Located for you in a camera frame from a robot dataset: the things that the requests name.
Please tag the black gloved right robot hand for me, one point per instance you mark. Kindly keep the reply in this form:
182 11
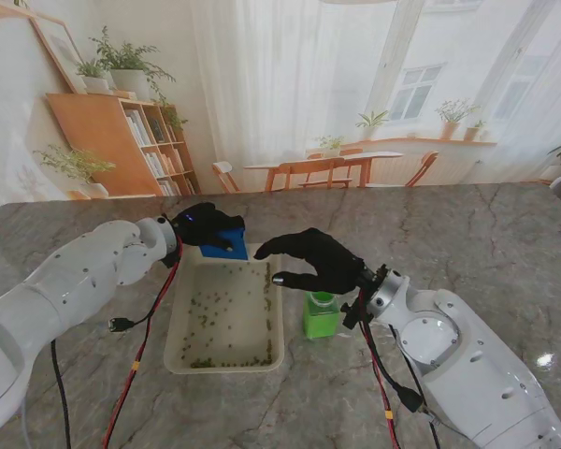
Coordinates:
327 264

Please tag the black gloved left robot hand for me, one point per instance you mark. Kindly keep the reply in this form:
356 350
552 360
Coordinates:
201 224

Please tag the blue plastic scraper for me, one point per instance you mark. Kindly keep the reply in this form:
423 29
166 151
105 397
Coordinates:
234 245

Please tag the clear bottle with green base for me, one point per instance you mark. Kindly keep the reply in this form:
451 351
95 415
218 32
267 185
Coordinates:
320 318

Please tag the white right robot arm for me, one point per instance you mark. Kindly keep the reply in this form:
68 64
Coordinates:
467 355

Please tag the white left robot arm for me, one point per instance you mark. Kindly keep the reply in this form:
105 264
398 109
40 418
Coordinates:
65 290

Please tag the scattered green beans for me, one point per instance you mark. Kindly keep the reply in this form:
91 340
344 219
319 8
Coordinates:
267 285

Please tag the cream plastic baking tray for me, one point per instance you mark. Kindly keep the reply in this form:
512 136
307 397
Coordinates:
224 327

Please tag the printed room backdrop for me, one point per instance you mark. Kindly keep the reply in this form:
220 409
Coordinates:
280 93

